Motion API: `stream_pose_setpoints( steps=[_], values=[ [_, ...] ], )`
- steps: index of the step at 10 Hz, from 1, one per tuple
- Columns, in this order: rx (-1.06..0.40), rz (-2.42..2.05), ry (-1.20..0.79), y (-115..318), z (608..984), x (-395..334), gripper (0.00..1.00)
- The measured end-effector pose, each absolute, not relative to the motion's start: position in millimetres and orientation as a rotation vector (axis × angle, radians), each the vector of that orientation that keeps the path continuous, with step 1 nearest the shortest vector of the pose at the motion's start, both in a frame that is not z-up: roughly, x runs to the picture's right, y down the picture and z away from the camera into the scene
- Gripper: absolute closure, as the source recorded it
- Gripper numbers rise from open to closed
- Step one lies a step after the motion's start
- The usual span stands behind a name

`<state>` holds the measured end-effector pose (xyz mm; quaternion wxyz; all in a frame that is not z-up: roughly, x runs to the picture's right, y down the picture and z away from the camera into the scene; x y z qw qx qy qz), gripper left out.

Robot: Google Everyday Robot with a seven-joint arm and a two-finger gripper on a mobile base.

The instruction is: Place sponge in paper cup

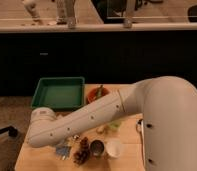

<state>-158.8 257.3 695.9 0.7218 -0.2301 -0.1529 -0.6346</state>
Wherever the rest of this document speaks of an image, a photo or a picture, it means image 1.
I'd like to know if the orange bowl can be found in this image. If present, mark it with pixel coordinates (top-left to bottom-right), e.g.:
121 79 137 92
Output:
87 87 109 103

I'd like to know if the green vegetable in bowl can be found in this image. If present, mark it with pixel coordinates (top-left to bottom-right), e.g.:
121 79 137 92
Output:
96 85 103 99

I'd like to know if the bunch of dark grapes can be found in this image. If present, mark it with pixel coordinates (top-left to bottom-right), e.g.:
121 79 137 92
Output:
74 137 90 165

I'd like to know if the metal cup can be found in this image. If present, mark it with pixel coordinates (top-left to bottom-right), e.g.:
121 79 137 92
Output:
90 140 105 157

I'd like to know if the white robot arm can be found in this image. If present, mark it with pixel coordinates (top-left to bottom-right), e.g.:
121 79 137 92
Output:
27 76 197 171

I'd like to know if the green plastic tray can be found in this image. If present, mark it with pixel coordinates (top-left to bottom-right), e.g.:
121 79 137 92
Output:
31 77 85 111

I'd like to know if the black chair part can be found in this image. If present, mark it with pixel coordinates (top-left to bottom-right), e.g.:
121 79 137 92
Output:
0 126 18 137

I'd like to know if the white paper cup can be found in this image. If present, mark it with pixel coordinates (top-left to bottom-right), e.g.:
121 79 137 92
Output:
106 138 123 159

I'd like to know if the light blue cloth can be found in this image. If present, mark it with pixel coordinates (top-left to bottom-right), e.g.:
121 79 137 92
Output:
55 141 71 160

